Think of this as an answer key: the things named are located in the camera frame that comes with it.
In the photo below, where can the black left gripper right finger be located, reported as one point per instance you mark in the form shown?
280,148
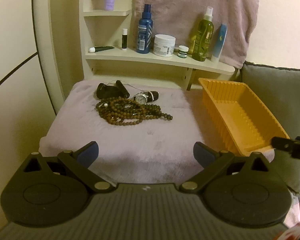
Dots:
239,190

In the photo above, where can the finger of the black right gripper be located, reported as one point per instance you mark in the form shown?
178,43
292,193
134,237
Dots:
287,145

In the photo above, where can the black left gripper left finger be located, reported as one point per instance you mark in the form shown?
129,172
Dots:
46,191

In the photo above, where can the orange plastic tray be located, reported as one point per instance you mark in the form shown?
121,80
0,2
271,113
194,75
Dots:
243,121

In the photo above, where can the grey cushion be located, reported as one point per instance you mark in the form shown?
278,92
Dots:
279,89

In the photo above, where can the lilac fleece mat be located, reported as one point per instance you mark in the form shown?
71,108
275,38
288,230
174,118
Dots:
154,151

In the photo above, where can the blue white tube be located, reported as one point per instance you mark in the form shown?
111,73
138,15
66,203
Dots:
219,44

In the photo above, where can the green olive spray bottle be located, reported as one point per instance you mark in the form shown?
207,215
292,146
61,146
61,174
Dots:
202,39

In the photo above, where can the small green-label jar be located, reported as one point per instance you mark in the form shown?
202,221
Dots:
182,51

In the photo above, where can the cream wooden shelf unit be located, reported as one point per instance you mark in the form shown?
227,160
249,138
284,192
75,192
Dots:
66,29

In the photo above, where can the white cream jar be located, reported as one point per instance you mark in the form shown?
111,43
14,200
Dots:
164,45

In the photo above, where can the black white lip balm stick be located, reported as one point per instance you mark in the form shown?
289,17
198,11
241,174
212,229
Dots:
124,38

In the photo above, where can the blue spray bottle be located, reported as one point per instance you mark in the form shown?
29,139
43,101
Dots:
145,29

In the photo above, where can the lilac fleece blanket on wall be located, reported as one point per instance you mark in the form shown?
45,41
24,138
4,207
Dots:
180,19

